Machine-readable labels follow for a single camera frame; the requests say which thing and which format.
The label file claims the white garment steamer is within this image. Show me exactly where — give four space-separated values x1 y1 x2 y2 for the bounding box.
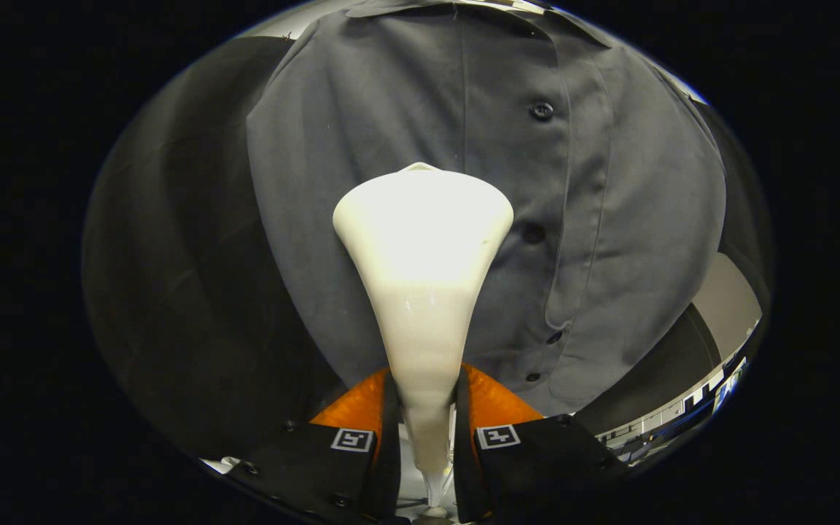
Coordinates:
332 162 515 518

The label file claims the grey cabinet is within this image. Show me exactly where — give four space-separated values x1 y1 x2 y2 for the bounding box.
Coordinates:
573 252 763 438

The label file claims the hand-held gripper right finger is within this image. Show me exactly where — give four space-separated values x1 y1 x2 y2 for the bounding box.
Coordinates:
454 365 629 522

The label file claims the grey button shirt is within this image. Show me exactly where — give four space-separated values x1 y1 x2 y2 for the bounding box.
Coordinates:
245 0 727 416

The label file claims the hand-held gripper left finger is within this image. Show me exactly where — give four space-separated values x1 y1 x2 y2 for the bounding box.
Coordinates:
227 368 400 522

